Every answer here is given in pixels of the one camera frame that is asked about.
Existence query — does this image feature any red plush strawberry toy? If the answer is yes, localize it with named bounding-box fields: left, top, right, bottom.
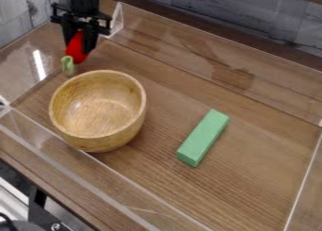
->
left=60, top=30, right=88, bottom=76

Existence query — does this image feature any clear acrylic tray enclosure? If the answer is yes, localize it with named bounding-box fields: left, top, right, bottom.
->
left=0, top=0, right=322, bottom=231

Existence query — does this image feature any black metal table bracket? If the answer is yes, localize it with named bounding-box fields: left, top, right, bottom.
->
left=28, top=186, right=74, bottom=231

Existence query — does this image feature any green rectangular block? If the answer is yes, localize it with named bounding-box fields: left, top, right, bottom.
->
left=177, top=109, right=230, bottom=167

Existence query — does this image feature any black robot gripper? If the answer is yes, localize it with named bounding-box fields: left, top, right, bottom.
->
left=51, top=0, right=112, bottom=54

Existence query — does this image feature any wooden bowl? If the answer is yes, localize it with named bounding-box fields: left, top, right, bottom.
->
left=50, top=70, right=147, bottom=153

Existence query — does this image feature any black cable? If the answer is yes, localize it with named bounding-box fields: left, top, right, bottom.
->
left=0, top=211, right=18, bottom=231

